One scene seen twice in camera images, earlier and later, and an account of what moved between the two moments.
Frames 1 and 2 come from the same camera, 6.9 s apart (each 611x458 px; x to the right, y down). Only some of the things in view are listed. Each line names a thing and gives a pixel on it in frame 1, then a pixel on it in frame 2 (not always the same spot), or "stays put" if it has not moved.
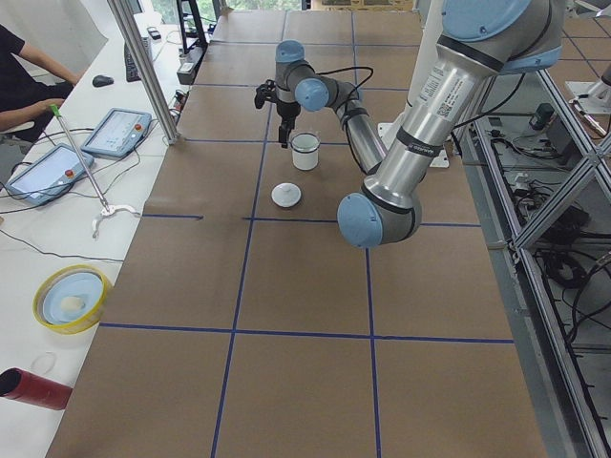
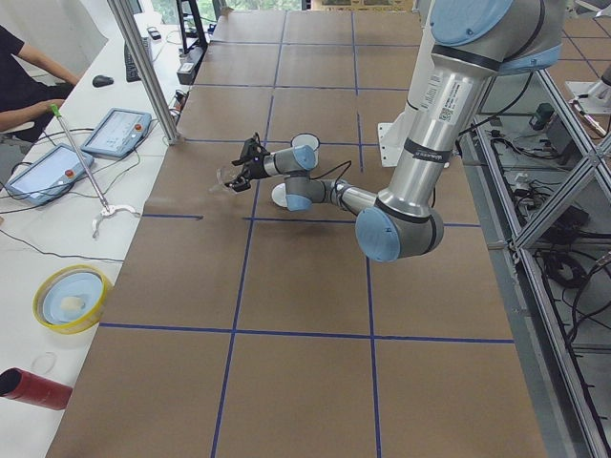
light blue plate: (85, 286) stays put
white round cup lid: (285, 195) stays put
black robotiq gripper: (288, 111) to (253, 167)
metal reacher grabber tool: (106, 210) stays put
